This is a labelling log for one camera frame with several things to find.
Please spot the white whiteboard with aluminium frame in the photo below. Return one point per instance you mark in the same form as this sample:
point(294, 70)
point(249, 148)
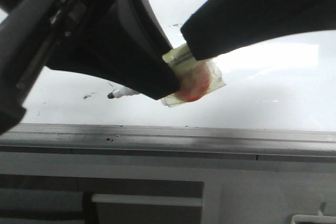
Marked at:
point(279, 97)

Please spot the white whiteboard marker with tape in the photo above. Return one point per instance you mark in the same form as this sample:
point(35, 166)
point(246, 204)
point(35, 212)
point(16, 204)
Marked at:
point(194, 77)

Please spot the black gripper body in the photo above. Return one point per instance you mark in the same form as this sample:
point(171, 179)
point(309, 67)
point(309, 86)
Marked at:
point(33, 34)

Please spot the white tray corner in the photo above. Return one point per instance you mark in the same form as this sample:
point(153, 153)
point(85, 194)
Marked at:
point(320, 218)

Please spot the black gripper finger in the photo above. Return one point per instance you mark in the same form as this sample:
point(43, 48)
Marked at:
point(123, 42)
point(221, 26)

